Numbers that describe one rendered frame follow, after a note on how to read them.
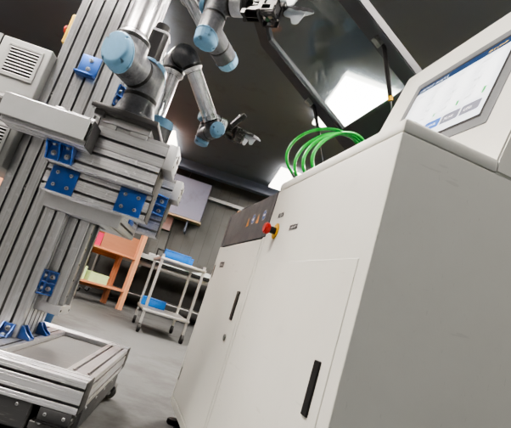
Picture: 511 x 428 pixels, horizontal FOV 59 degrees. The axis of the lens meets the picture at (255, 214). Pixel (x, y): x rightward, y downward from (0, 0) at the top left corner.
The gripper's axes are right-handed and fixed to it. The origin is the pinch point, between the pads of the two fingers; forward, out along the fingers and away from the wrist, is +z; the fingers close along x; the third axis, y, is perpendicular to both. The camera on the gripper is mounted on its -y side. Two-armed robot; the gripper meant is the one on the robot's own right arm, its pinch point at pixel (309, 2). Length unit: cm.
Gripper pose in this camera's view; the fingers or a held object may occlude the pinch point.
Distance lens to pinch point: 149.0
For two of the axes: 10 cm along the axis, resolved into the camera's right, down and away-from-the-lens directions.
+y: -3.3, 8.9, -3.2
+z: 9.1, 2.1, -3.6
